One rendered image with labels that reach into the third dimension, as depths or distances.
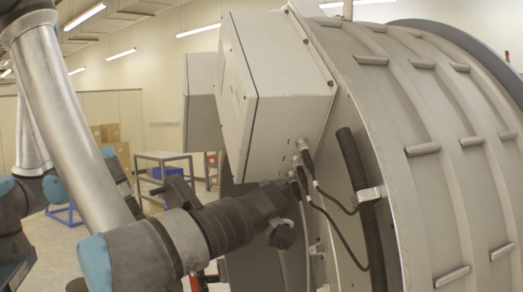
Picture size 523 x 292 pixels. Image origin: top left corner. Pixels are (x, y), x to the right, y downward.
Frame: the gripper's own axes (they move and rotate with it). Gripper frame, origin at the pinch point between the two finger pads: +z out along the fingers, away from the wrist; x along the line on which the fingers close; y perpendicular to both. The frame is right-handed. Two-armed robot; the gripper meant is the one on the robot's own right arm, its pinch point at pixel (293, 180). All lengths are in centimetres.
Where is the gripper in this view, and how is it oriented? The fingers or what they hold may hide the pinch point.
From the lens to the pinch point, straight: 60.3
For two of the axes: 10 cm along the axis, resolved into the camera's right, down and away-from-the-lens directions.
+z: 7.5, -2.2, 6.3
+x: 3.3, -7.0, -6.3
